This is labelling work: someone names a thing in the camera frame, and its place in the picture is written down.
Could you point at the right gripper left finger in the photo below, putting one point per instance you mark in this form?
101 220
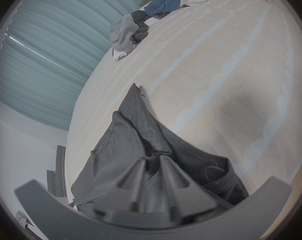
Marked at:
127 191

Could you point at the blue-green curtain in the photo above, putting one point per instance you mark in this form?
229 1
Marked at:
36 84
73 21

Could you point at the black chest of drawers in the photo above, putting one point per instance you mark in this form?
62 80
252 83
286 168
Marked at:
58 174

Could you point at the bed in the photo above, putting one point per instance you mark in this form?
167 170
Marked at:
216 71

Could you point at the pile of clothes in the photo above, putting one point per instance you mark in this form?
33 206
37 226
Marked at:
123 31

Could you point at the black T-shirt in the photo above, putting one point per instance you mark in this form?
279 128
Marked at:
121 146

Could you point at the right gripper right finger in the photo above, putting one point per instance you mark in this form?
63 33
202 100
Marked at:
181 196

